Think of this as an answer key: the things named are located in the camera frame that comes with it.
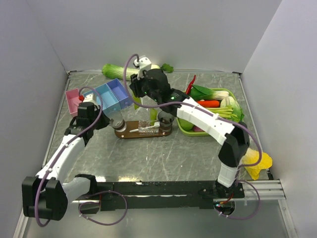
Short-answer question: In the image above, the green toothpaste tube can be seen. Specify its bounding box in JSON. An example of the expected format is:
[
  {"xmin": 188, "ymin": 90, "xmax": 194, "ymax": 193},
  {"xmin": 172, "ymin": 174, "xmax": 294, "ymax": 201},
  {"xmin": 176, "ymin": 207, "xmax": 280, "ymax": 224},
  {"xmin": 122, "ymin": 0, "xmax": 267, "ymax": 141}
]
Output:
[
  {"xmin": 132, "ymin": 94, "xmax": 142, "ymax": 110},
  {"xmin": 149, "ymin": 108, "xmax": 158, "ymax": 124}
]

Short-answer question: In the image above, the frosted clear glass cup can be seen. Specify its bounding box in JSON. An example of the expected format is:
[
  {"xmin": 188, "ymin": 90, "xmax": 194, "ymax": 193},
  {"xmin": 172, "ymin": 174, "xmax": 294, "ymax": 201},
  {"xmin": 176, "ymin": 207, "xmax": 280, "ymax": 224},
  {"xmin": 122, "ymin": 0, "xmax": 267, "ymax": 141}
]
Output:
[{"xmin": 108, "ymin": 111, "xmax": 126, "ymax": 132}]

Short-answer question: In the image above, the dark glass cup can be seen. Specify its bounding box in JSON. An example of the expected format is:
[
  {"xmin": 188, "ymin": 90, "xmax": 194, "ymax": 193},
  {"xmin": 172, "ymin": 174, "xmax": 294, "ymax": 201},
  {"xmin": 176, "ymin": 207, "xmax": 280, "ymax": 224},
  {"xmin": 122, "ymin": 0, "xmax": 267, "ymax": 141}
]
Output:
[{"xmin": 158, "ymin": 111, "xmax": 174, "ymax": 133}]

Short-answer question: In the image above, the clear textured plastic holder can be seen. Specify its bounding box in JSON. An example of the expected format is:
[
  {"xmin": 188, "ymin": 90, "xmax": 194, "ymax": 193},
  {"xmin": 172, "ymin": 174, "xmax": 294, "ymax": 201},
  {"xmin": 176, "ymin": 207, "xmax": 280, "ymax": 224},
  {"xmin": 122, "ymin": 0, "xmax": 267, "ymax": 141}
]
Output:
[{"xmin": 138, "ymin": 120, "xmax": 160, "ymax": 135}]

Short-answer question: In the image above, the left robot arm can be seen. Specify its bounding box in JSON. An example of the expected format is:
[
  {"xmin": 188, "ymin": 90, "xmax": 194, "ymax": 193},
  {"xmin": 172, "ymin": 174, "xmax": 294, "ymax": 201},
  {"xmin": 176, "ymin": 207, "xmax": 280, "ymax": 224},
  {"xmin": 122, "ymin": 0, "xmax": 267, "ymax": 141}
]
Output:
[{"xmin": 22, "ymin": 102, "xmax": 109, "ymax": 222}]

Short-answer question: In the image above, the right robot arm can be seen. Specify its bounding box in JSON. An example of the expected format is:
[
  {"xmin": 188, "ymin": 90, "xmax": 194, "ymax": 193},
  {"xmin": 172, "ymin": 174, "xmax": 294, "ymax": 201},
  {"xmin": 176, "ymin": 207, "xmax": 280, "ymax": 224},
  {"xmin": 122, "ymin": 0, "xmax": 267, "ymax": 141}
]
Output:
[{"xmin": 129, "ymin": 69, "xmax": 250, "ymax": 198}]

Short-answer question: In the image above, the yellow cabbage by arm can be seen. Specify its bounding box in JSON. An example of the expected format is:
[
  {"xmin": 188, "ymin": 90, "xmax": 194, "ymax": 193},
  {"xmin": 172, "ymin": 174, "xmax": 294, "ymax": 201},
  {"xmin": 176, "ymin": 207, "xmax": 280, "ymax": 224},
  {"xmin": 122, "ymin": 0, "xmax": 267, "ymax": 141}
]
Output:
[{"xmin": 242, "ymin": 148, "xmax": 273, "ymax": 181}]

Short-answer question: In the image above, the brown wooden tray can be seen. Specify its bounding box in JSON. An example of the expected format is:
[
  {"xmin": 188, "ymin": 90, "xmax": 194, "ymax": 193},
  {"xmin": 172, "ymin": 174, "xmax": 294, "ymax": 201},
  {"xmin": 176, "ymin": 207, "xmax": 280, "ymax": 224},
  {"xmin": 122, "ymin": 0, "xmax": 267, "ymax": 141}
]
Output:
[{"xmin": 114, "ymin": 120, "xmax": 172, "ymax": 139}]

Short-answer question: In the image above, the teal drawer box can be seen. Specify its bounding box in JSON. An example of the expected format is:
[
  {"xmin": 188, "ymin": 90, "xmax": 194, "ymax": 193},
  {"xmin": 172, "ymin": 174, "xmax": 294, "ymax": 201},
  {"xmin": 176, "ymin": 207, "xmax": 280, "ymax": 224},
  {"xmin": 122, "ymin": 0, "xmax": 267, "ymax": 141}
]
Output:
[{"xmin": 83, "ymin": 90, "xmax": 107, "ymax": 115}]

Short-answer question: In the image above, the white daikon radish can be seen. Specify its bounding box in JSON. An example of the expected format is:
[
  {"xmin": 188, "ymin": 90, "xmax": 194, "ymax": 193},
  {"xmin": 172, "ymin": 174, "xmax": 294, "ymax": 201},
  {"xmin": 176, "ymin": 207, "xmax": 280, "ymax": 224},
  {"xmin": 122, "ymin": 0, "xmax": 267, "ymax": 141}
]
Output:
[{"xmin": 151, "ymin": 63, "xmax": 174, "ymax": 73}]

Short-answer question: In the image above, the pink drawer box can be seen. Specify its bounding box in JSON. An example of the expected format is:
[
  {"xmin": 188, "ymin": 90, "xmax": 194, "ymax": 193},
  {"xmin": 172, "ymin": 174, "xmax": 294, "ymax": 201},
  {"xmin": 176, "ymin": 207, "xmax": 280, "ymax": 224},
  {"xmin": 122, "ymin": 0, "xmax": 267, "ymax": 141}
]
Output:
[{"xmin": 65, "ymin": 88, "xmax": 81, "ymax": 117}]

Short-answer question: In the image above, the red chili pepper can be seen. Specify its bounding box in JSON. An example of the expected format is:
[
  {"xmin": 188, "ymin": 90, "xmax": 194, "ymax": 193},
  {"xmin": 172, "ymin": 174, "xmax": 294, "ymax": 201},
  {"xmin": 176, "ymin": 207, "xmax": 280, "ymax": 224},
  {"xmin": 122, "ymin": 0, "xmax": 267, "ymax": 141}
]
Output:
[{"xmin": 185, "ymin": 74, "xmax": 196, "ymax": 95}]

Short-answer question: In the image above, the purple drawer box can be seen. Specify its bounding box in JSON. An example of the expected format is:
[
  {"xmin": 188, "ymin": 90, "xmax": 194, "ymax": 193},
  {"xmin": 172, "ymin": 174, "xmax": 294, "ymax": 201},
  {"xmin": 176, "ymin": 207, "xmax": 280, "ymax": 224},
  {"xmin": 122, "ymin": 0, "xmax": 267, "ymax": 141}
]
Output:
[{"xmin": 106, "ymin": 79, "xmax": 132, "ymax": 109}]

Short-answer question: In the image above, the napa cabbage on table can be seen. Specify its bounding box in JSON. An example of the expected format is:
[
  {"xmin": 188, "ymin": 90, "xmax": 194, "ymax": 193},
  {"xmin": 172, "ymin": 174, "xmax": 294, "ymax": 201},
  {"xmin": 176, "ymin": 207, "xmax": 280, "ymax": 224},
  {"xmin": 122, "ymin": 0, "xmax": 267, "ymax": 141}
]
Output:
[{"xmin": 102, "ymin": 63, "xmax": 138, "ymax": 80}]

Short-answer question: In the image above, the bok choy in basket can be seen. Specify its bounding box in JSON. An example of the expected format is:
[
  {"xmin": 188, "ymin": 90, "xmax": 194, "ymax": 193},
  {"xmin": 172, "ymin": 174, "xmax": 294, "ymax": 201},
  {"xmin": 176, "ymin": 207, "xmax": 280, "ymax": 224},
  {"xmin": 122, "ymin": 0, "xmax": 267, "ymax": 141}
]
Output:
[{"xmin": 189, "ymin": 85, "xmax": 230, "ymax": 101}]

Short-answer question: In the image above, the round green cabbage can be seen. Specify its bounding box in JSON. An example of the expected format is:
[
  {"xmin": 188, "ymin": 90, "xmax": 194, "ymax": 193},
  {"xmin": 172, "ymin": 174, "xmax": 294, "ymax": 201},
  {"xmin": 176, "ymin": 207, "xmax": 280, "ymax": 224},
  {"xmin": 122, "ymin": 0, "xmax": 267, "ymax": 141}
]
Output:
[{"xmin": 178, "ymin": 118, "xmax": 194, "ymax": 131}]

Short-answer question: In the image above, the orange carrot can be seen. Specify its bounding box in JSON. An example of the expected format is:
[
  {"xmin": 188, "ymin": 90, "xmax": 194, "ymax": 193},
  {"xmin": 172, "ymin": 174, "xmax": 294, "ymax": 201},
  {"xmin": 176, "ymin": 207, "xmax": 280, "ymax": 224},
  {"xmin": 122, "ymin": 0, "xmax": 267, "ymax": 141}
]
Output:
[{"xmin": 197, "ymin": 100, "xmax": 220, "ymax": 108}]

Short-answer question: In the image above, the napa cabbage in basket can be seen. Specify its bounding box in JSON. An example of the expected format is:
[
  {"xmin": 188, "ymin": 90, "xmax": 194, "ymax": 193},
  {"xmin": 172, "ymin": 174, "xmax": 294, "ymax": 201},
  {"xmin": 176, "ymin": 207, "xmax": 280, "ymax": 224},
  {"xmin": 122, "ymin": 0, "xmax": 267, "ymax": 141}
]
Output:
[{"xmin": 220, "ymin": 96, "xmax": 243, "ymax": 111}]

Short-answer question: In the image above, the white celery stalk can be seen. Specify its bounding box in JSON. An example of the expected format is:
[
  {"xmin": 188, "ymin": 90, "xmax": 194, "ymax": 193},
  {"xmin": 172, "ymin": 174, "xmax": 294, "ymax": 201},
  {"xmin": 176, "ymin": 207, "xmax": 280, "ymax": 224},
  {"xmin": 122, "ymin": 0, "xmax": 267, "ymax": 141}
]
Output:
[{"xmin": 207, "ymin": 106, "xmax": 244, "ymax": 122}]

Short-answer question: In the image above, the green plastic vegetable basket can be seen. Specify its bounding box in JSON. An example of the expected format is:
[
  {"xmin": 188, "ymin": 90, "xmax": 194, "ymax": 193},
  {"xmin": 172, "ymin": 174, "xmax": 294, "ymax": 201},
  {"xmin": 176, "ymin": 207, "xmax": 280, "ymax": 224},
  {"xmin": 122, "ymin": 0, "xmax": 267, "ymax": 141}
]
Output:
[{"xmin": 177, "ymin": 88, "xmax": 237, "ymax": 136}]

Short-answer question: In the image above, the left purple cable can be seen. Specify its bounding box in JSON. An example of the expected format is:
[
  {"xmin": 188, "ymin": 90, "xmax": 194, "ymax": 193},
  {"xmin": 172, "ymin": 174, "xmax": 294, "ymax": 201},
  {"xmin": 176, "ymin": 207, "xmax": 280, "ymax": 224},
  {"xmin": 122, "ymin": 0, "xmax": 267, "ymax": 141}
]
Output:
[{"xmin": 34, "ymin": 86, "xmax": 128, "ymax": 228}]

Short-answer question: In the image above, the purple cable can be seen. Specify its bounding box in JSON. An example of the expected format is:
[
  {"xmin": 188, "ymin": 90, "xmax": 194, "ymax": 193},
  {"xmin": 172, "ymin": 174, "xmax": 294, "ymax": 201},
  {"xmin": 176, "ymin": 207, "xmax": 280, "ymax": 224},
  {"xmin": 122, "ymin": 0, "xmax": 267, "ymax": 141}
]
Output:
[
  {"xmin": 34, "ymin": 86, "xmax": 128, "ymax": 228},
  {"xmin": 122, "ymin": 54, "xmax": 263, "ymax": 221}
]

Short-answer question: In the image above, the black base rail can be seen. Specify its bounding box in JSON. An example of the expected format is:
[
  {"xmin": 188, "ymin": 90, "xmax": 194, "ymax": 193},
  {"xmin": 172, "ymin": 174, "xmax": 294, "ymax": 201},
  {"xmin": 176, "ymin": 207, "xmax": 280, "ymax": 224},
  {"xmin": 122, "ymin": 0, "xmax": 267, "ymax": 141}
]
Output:
[{"xmin": 77, "ymin": 180, "xmax": 245, "ymax": 211}]

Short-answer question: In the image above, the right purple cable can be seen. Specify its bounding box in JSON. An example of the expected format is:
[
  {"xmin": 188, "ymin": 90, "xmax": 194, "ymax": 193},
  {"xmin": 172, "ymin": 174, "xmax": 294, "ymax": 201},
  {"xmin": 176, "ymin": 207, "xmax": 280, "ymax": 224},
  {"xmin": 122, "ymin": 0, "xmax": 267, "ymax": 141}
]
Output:
[{"xmin": 122, "ymin": 54, "xmax": 263, "ymax": 221}]

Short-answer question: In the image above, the aluminium frame rail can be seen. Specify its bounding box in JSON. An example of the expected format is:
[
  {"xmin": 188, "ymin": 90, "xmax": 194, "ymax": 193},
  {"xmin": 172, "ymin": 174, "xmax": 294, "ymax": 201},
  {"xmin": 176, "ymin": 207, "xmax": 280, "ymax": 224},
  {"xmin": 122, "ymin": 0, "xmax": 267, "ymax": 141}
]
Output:
[{"xmin": 14, "ymin": 180, "xmax": 287, "ymax": 238}]

